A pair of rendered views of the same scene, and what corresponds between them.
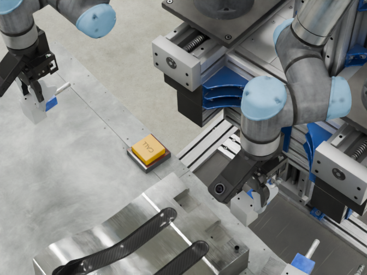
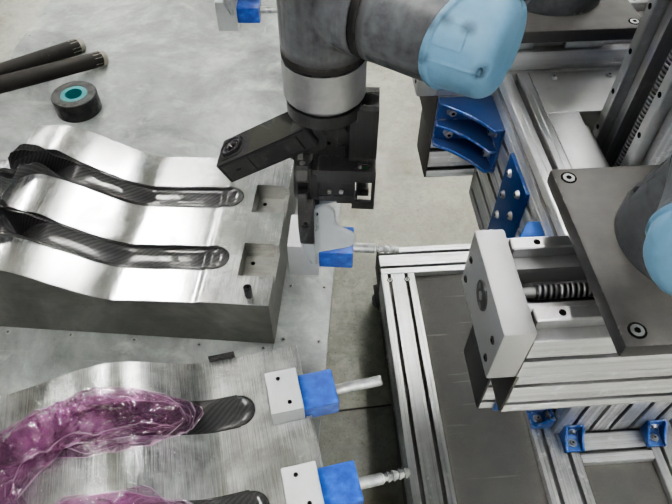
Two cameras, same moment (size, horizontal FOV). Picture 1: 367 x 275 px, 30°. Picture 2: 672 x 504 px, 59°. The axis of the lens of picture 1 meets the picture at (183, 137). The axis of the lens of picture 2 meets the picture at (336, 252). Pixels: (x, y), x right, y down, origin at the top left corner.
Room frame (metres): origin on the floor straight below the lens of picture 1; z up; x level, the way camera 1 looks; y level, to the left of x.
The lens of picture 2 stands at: (0.43, -0.45, 1.48)
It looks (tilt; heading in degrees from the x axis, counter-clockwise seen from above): 51 degrees down; 41
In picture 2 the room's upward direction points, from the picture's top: straight up
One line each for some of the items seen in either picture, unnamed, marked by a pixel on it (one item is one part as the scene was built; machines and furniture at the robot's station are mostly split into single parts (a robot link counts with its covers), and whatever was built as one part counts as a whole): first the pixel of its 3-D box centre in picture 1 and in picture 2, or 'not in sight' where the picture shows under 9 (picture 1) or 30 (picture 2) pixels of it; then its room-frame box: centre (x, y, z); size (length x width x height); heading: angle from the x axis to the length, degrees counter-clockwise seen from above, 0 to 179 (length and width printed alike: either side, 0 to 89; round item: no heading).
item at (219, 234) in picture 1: (220, 237); (260, 268); (0.72, -0.07, 0.87); 0.05 x 0.05 x 0.04; 37
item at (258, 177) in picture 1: (260, 157); (333, 145); (0.77, -0.15, 1.09); 0.09 x 0.08 x 0.12; 128
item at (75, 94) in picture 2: not in sight; (76, 101); (0.79, 0.49, 0.82); 0.08 x 0.08 x 0.04
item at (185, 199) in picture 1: (188, 204); (271, 208); (0.80, 0.00, 0.87); 0.05 x 0.05 x 0.04; 37
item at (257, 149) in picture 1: (259, 134); (324, 73); (0.77, -0.14, 1.17); 0.08 x 0.08 x 0.05
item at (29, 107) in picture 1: (48, 97); (254, 9); (1.09, 0.32, 0.93); 0.13 x 0.05 x 0.05; 132
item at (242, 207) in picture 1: (260, 196); (344, 247); (0.78, -0.16, 0.93); 0.13 x 0.05 x 0.05; 128
